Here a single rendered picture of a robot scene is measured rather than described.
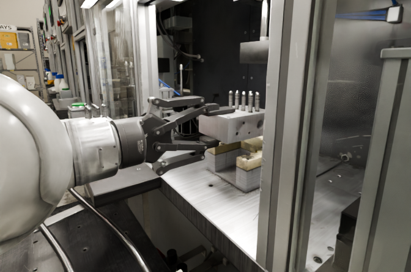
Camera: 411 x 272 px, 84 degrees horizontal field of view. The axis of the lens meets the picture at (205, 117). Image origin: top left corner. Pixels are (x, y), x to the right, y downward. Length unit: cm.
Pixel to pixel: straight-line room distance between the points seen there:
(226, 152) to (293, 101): 34
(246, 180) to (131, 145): 24
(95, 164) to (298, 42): 27
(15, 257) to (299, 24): 81
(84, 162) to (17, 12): 768
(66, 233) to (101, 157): 54
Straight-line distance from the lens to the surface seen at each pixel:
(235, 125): 42
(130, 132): 35
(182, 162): 42
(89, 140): 33
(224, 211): 43
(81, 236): 82
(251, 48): 52
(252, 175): 48
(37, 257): 81
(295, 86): 24
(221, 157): 54
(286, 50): 24
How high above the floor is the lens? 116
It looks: 13 degrees down
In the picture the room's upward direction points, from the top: straight up
